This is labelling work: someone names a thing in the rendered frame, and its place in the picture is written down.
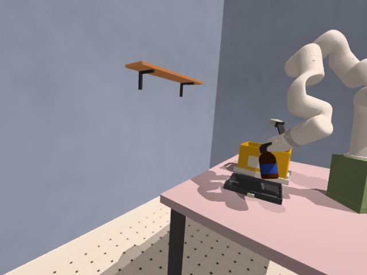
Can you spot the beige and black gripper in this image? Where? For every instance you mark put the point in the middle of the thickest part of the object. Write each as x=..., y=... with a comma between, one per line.
x=276, y=144

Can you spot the brown glass bottle with blue label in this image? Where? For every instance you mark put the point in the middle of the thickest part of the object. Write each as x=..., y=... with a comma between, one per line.
x=268, y=166

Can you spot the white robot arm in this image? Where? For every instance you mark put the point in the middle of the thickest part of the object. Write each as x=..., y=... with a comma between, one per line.
x=307, y=65

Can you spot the orange divided crate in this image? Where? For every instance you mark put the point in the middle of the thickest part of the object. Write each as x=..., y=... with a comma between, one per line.
x=249, y=158

